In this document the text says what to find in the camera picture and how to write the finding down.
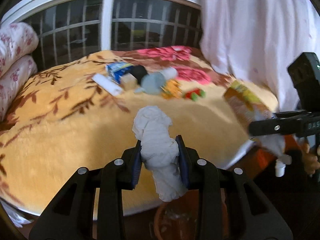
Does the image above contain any orange colourful snack bag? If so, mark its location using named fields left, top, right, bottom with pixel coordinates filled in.
left=223, top=81, right=292, bottom=177

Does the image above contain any yellow orange wrapper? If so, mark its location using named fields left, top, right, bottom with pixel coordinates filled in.
left=161, top=79, right=182, bottom=99

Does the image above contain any white tissue roll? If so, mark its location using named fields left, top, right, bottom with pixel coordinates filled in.
left=160, top=67, right=178, bottom=80

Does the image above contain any white paper roll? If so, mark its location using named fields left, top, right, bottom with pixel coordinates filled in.
left=92, top=73, right=123, bottom=96

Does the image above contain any grey round lid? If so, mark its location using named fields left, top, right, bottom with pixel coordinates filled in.
left=135, top=72, right=166, bottom=95

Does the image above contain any blue milk carton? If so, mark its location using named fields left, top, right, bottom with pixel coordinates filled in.
left=105, top=62, right=133, bottom=84

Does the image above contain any black small object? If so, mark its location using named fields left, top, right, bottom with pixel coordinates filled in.
left=129, top=65, right=148, bottom=85

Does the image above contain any orange trash bin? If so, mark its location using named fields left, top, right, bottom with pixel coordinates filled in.
left=153, top=189, right=230, bottom=240

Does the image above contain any right hand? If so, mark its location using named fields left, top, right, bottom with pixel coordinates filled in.
left=301, top=141, right=319, bottom=176

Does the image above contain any red green toy car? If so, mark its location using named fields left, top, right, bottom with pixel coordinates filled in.
left=183, top=88, right=206, bottom=101

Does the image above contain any yellow floral fleece blanket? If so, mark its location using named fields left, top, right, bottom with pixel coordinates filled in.
left=1, top=46, right=247, bottom=215

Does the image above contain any folded pink floral quilt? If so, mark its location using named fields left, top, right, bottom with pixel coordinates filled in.
left=1, top=22, right=39, bottom=120

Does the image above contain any white window frame with bars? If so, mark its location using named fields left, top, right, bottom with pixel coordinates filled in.
left=1, top=0, right=202, bottom=69

